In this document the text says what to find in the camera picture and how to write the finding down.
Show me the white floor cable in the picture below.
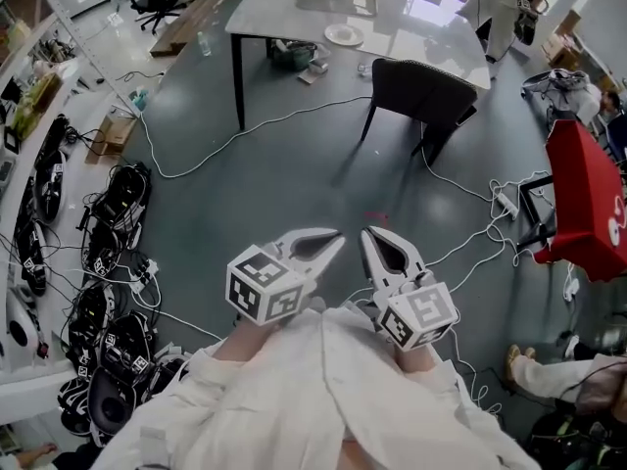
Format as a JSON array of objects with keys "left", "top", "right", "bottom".
[{"left": 139, "top": 94, "right": 374, "bottom": 180}]

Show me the dark upholstered chair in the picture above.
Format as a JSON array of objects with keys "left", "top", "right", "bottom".
[{"left": 361, "top": 58, "right": 479, "bottom": 165}]

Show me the white power strip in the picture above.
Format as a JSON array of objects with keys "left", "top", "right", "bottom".
[{"left": 492, "top": 186, "right": 520, "bottom": 219}]

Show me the person's right forearm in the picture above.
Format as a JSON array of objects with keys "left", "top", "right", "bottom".
[{"left": 394, "top": 343, "right": 436, "bottom": 374}]

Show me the white round plate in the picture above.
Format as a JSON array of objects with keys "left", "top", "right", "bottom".
[{"left": 323, "top": 23, "right": 365, "bottom": 47}]

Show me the person's left forearm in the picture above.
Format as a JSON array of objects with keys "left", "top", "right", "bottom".
[{"left": 213, "top": 316, "right": 278, "bottom": 362}]

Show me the pile of black devices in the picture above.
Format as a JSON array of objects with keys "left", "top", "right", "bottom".
[{"left": 58, "top": 162, "right": 163, "bottom": 447}]

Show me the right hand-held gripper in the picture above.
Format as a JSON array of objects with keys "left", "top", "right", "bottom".
[{"left": 361, "top": 211, "right": 460, "bottom": 353}]

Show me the dark green bag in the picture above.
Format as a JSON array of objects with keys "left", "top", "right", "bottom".
[{"left": 271, "top": 40, "right": 317, "bottom": 71}]

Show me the black table leg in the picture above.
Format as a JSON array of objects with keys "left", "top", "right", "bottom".
[{"left": 230, "top": 31, "right": 246, "bottom": 131}]

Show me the brown cardboard box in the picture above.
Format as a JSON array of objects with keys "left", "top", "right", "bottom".
[{"left": 85, "top": 113, "right": 138, "bottom": 165}]

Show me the stack of wooden planks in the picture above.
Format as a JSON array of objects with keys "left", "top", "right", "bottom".
[{"left": 149, "top": 0, "right": 231, "bottom": 58}]

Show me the white metal shelf rack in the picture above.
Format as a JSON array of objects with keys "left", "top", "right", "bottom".
[{"left": 0, "top": 0, "right": 148, "bottom": 121}]

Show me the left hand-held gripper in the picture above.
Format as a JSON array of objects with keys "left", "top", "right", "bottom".
[{"left": 225, "top": 212, "right": 348, "bottom": 325}]

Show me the red cloth covered stand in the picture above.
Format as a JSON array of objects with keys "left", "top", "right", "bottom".
[{"left": 533, "top": 118, "right": 627, "bottom": 283}]

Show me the person's white coat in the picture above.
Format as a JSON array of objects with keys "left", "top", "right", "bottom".
[{"left": 92, "top": 305, "right": 540, "bottom": 470}]

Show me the grey rounded serving tray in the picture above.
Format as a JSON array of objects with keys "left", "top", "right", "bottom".
[{"left": 295, "top": 0, "right": 379, "bottom": 18}]

